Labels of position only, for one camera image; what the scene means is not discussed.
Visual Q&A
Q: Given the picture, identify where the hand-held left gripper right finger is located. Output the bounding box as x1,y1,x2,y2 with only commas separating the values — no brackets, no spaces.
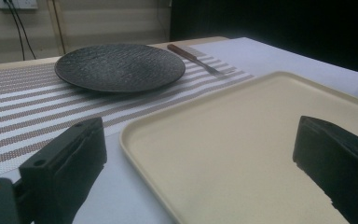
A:
292,115,358,224

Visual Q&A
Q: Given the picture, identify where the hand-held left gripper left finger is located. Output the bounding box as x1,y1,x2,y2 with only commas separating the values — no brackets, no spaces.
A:
18,117,108,224

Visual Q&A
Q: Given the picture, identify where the striped woven placemat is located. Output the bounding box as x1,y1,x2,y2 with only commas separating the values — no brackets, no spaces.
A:
0,44,255,171

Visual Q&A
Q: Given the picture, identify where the beige plastic tray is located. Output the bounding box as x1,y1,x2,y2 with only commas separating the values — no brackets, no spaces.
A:
118,70,358,224

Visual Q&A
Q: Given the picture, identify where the black textured plate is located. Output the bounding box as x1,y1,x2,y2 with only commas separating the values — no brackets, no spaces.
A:
54,43,186,93

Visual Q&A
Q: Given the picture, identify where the black power cable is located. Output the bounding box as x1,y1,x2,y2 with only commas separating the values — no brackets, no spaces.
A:
3,0,26,62
9,0,37,60

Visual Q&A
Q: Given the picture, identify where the wooden-handled fork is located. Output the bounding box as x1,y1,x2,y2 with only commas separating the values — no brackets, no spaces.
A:
166,43,236,77

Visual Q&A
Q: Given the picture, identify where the white wall socket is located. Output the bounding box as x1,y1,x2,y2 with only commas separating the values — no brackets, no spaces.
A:
0,0,39,10

